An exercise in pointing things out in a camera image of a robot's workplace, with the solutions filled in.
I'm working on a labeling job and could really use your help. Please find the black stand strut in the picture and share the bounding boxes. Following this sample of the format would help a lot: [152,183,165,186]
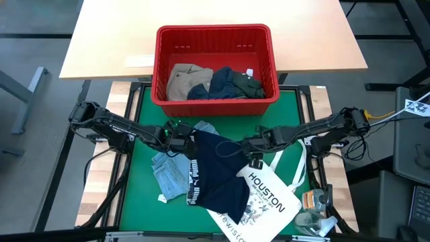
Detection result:
[0,164,130,242]

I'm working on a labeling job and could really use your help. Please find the yellow plug cable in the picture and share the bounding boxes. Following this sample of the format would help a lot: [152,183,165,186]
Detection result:
[363,110,398,121]

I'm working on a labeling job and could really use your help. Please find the red fabric laundry bin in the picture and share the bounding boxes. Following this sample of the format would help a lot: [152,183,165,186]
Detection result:
[150,23,280,118]

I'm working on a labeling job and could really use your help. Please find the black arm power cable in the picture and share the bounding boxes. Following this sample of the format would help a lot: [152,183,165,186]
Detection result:
[83,147,114,189]

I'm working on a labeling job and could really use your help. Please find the black cable bundle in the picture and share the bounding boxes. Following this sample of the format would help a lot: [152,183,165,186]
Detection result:
[343,134,370,162]

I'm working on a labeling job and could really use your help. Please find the dark grey cabinet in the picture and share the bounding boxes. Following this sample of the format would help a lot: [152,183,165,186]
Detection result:
[349,169,414,242]

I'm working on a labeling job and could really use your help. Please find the black metal table frame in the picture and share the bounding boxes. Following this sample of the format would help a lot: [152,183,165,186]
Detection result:
[100,82,337,242]

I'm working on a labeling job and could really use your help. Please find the laptop keyboard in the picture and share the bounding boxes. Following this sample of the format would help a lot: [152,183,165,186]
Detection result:
[408,184,430,233]

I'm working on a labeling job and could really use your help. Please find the khaki garment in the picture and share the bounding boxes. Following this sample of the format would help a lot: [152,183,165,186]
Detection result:
[166,63,214,102]

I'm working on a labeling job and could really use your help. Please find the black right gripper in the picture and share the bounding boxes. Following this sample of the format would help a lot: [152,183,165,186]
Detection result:
[240,127,285,169]

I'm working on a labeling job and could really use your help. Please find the light wooden desk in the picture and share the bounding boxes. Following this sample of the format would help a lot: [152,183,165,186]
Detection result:
[59,0,369,81]

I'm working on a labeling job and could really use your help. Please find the white label strip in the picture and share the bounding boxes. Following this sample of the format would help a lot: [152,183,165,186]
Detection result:
[123,54,155,69]

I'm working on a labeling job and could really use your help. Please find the black metal desk leg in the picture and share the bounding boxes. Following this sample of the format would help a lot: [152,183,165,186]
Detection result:
[339,0,430,91]

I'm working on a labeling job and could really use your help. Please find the light blue denim jeans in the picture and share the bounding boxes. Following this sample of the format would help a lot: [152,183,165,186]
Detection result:
[150,120,220,202]

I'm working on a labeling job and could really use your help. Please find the black computer mouse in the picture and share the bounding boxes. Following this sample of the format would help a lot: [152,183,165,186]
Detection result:
[396,225,419,242]

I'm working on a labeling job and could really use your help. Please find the grey plastic case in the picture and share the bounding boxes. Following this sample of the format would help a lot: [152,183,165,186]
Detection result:
[392,86,430,186]

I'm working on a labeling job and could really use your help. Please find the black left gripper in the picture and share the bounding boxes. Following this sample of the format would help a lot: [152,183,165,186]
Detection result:
[159,120,200,158]

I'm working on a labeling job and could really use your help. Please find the white patterned tag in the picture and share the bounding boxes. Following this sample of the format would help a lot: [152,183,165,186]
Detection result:
[384,90,430,122]

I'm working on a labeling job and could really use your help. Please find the clear spray bottle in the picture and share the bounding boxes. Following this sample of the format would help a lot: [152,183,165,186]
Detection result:
[294,211,339,238]

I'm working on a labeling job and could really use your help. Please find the white printed t-shirt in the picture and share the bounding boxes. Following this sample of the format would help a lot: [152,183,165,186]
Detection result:
[206,139,308,242]

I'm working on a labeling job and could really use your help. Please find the navy Puma t-shirt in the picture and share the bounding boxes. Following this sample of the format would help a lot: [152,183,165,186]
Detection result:
[186,129,261,225]

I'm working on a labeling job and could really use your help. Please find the orange label sanitizer bottle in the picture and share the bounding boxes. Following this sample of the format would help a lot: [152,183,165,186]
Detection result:
[301,184,333,212]

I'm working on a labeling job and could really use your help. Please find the grey metal desk leg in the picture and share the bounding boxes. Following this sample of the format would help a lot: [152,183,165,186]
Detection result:
[0,66,50,135]

